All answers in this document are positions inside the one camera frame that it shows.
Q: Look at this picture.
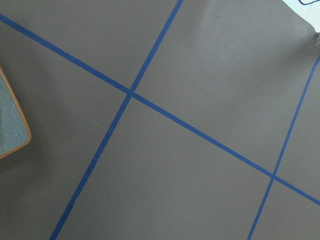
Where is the grey square plate orange rim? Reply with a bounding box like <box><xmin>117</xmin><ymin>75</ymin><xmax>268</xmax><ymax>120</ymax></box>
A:
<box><xmin>0</xmin><ymin>70</ymin><xmax>32</xmax><ymax>158</ymax></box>

